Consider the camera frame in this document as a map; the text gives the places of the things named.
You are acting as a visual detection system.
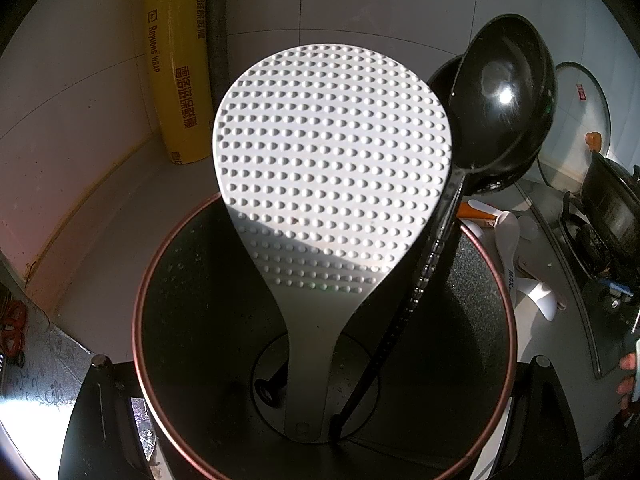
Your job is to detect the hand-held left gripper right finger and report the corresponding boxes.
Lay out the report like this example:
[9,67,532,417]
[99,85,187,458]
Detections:
[480,355,586,480]

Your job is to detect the black ladle beaded handle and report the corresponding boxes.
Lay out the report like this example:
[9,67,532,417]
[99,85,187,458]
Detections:
[327,12,558,446]

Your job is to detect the red metal cup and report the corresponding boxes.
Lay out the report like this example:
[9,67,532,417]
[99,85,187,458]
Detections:
[131,191,517,480]

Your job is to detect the orange handled serrated knife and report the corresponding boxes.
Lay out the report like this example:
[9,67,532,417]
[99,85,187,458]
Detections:
[457,201,498,228]

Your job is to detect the white dotted rice paddle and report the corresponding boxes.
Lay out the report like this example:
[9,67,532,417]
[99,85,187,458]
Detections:
[212,44,460,443]

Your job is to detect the person's right hand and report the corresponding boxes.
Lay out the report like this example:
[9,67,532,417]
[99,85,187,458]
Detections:
[616,351,640,411]

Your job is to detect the glass pot lid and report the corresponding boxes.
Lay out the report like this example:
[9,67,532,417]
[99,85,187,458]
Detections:
[537,61,613,186]

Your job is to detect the yellow cling wrap box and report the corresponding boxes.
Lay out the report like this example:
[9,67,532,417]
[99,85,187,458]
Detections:
[144,0,210,166]

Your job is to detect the white spoon printed handle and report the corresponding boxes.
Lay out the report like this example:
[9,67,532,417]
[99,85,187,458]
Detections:
[494,210,523,306]

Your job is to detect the silver patterned foil sheet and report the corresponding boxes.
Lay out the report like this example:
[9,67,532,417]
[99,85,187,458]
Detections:
[0,260,108,480]

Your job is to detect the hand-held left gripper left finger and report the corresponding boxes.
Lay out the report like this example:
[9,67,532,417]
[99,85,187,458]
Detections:
[59,354,168,480]

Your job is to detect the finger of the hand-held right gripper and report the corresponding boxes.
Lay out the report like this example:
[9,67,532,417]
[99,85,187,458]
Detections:
[597,277,636,306]

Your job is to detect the grey pipe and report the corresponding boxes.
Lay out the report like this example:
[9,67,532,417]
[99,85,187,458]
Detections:
[202,0,238,198]

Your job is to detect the red-handled scissors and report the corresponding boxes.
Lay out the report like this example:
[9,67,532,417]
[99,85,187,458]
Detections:
[0,300,28,356]

